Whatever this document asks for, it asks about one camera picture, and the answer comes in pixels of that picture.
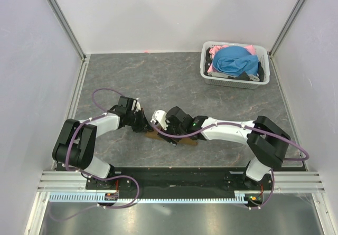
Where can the brown cloth napkin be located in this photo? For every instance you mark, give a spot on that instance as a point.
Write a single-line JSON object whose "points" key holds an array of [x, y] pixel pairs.
{"points": [[153, 134]]}

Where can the blue cloth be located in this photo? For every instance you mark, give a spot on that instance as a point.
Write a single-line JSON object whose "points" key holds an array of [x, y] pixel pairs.
{"points": [[235, 60]]}

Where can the white slotted cable duct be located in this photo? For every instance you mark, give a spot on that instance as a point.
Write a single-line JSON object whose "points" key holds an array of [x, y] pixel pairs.
{"points": [[94, 197]]}

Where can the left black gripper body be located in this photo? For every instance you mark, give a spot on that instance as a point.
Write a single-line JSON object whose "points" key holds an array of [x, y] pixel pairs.
{"points": [[137, 121]]}

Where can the white plastic basket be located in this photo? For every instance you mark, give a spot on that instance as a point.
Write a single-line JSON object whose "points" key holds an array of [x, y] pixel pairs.
{"points": [[211, 47]]}

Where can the right aluminium frame post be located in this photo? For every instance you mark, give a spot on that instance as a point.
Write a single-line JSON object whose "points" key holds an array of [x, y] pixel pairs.
{"points": [[287, 26]]}

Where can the left aluminium frame post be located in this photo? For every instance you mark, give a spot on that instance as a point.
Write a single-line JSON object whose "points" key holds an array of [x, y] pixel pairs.
{"points": [[66, 27]]}

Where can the aluminium frame post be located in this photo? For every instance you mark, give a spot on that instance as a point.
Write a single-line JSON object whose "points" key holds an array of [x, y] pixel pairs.
{"points": [[287, 26], [66, 27]]}

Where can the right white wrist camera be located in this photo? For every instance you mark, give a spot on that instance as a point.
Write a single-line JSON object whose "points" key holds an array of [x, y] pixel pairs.
{"points": [[159, 118]]}

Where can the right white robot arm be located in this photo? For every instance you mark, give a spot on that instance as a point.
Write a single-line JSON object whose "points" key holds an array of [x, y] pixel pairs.
{"points": [[267, 141]]}

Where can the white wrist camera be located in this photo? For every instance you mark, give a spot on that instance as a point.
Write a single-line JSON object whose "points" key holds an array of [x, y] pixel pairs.
{"points": [[136, 105], [159, 118]]}

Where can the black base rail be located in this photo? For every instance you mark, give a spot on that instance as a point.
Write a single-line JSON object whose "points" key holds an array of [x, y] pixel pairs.
{"points": [[181, 183]]}

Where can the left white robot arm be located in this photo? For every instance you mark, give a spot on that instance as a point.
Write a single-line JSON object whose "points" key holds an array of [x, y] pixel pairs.
{"points": [[75, 146]]}

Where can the grey cloth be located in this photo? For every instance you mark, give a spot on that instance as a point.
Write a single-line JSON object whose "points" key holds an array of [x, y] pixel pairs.
{"points": [[243, 76]]}

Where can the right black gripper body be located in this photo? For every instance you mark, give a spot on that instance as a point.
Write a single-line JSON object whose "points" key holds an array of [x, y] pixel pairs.
{"points": [[172, 130]]}

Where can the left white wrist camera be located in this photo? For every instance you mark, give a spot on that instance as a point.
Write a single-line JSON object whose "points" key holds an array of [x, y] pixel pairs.
{"points": [[136, 105]]}

